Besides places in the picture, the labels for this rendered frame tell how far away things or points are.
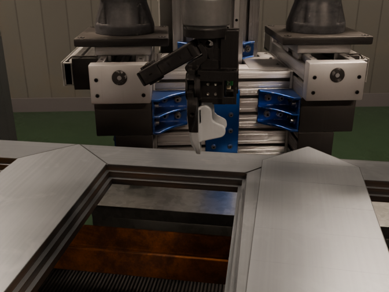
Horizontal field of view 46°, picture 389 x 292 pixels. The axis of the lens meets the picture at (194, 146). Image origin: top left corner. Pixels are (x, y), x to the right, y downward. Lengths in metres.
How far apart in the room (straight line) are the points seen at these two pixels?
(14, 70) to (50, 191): 3.41
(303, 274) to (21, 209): 0.43
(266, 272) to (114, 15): 0.76
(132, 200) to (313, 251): 0.57
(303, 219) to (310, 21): 0.63
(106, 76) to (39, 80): 3.11
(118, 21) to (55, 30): 2.89
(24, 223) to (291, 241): 0.38
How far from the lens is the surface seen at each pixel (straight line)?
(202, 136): 0.76
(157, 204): 1.08
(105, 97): 1.06
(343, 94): 1.13
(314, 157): 0.92
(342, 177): 0.86
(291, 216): 0.71
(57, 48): 4.05
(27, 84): 4.19
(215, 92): 0.73
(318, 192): 0.79
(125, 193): 1.14
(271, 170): 0.85
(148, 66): 0.76
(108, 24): 1.16
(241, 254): 0.62
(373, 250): 0.67
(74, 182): 0.83
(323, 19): 1.21
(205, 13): 0.70
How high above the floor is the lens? 1.20
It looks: 22 degrees down
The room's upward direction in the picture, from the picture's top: straight up
